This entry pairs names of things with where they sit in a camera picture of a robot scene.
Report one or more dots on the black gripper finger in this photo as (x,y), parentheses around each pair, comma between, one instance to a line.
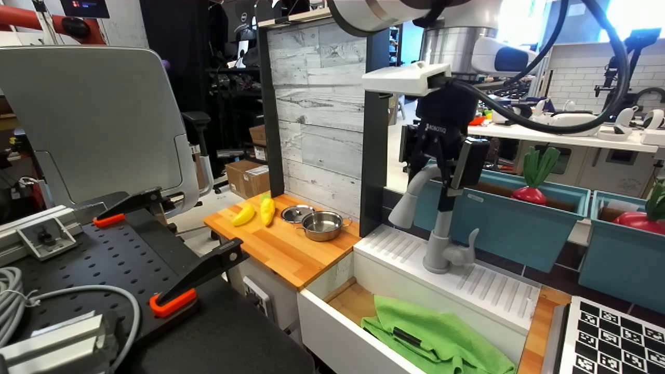
(446,190)
(424,171)

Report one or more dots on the white cabinet under countertop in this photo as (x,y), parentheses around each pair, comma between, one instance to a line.
(276,298)

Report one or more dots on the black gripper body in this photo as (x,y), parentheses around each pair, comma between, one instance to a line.
(444,125)

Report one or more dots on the aluminium profile bracket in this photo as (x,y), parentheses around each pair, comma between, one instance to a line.
(44,240)
(55,339)

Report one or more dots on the white background table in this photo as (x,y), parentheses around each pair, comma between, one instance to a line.
(568,135)

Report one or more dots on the black perforated table plate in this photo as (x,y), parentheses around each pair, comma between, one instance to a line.
(104,257)

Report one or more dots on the black frame post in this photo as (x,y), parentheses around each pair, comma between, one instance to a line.
(270,112)
(374,174)

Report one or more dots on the grey wood plank panel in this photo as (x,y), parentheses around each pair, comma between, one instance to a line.
(313,125)

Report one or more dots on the red toy radish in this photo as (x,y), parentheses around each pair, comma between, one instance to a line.
(531,194)
(641,222)

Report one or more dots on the grey toy tap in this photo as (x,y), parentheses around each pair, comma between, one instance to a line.
(438,251)

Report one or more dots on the narrow wooden counter strip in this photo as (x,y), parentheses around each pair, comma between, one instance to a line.
(541,339)

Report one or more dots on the orange and black clamp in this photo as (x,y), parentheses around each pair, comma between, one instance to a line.
(111,222)
(187,278)

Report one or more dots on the green cloth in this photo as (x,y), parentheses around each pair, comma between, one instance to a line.
(428,333)

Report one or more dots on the teal planter box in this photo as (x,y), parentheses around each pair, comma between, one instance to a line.
(615,272)
(511,230)

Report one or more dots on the white ribbed sink drainboard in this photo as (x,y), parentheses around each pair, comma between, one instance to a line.
(484,283)

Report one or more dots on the cardboard box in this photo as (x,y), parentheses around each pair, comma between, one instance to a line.
(247,179)

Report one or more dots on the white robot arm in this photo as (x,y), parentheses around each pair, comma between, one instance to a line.
(366,13)

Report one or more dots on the steel pot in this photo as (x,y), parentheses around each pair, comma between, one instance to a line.
(323,227)

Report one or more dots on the white drawer with wooden inside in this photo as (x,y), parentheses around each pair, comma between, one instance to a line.
(332,339)

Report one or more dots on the yellow-orange toy vegetable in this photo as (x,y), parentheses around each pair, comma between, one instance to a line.
(266,211)

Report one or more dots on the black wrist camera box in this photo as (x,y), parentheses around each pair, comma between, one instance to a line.
(475,163)

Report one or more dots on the black-white marker calibration board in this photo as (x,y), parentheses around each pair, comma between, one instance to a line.
(610,339)

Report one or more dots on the yellow toy banana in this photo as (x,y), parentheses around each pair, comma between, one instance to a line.
(242,214)

